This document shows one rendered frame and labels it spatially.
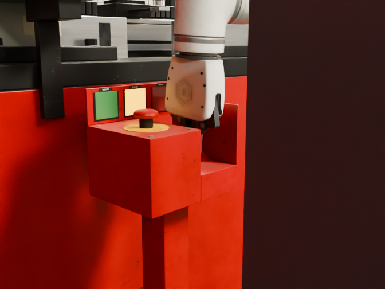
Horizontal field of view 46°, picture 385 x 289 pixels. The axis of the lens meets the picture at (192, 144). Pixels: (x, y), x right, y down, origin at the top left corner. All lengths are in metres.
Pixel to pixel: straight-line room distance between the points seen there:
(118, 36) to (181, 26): 0.39
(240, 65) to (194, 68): 0.46
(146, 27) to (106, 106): 0.72
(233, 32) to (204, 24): 0.62
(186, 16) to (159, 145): 0.21
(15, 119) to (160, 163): 0.33
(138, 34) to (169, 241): 0.81
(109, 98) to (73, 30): 0.31
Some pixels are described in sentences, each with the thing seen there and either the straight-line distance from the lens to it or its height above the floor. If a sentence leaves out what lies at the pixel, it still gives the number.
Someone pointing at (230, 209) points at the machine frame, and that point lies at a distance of 1.25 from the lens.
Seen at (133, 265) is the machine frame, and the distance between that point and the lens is 1.10.
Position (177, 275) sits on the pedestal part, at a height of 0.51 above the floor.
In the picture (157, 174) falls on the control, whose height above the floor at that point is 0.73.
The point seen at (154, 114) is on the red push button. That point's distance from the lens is 0.71.
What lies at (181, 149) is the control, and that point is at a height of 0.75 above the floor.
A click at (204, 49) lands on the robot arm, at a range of 0.73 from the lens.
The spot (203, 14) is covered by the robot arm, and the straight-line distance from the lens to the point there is 0.73.
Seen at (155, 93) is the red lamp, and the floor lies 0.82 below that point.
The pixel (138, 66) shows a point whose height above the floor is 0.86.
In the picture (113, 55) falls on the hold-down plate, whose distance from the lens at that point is 1.04.
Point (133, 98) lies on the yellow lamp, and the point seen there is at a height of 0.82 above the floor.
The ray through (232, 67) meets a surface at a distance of 1.17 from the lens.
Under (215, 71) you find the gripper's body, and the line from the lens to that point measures 0.74.
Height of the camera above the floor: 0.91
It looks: 12 degrees down
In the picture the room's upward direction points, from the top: straight up
